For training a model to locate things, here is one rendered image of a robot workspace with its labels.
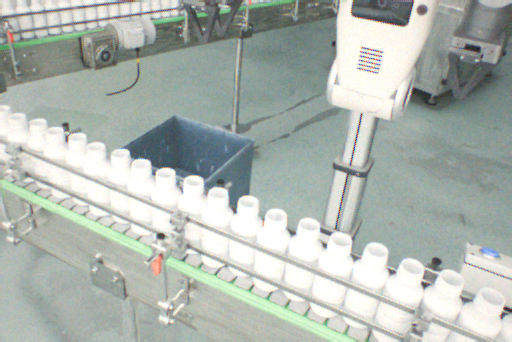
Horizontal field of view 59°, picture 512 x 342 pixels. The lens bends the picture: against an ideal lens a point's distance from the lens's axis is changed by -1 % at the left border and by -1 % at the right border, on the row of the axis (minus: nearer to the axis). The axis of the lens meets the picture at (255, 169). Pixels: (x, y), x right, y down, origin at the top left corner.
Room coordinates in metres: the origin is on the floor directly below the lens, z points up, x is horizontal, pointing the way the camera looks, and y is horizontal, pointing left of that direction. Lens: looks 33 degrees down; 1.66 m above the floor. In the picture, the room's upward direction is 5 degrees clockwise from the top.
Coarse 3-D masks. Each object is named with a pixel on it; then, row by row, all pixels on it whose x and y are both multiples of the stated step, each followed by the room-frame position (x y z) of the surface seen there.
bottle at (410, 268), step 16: (400, 272) 0.53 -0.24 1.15; (416, 272) 0.54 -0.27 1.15; (384, 288) 0.54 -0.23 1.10; (400, 288) 0.52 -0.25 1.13; (416, 288) 0.51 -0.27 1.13; (384, 304) 0.52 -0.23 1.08; (416, 304) 0.50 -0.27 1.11; (384, 320) 0.51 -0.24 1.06; (400, 320) 0.50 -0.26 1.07; (384, 336) 0.51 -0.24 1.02
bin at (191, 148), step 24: (168, 120) 1.37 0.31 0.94; (192, 120) 1.37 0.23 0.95; (144, 144) 1.25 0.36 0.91; (168, 144) 1.36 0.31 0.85; (192, 144) 1.37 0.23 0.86; (216, 144) 1.33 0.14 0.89; (240, 144) 1.30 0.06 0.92; (192, 168) 1.37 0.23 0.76; (216, 168) 1.33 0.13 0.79; (240, 168) 1.20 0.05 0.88; (240, 192) 1.22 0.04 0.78
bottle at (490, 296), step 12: (480, 300) 0.48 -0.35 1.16; (492, 300) 0.49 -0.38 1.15; (504, 300) 0.48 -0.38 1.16; (468, 312) 0.48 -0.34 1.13; (480, 312) 0.47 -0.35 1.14; (492, 312) 0.46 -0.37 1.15; (456, 324) 0.48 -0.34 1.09; (468, 324) 0.47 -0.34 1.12; (480, 324) 0.46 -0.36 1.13; (492, 324) 0.46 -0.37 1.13; (456, 336) 0.47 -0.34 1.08; (492, 336) 0.45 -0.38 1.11
